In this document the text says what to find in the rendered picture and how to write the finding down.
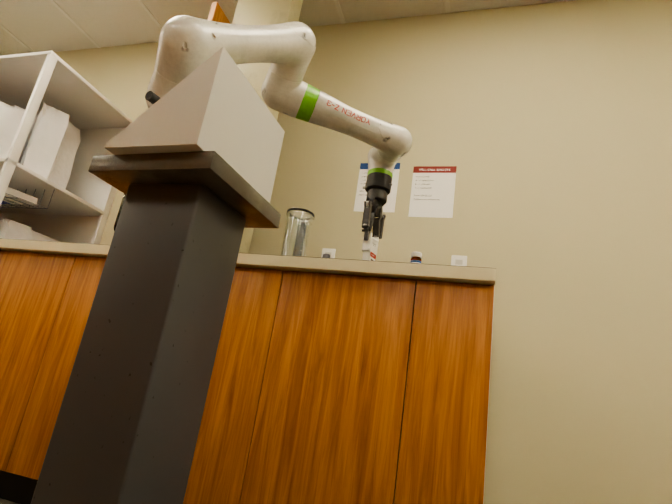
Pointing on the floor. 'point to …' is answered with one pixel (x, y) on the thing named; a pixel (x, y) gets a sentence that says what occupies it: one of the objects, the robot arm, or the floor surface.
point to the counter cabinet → (281, 384)
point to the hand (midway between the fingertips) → (370, 244)
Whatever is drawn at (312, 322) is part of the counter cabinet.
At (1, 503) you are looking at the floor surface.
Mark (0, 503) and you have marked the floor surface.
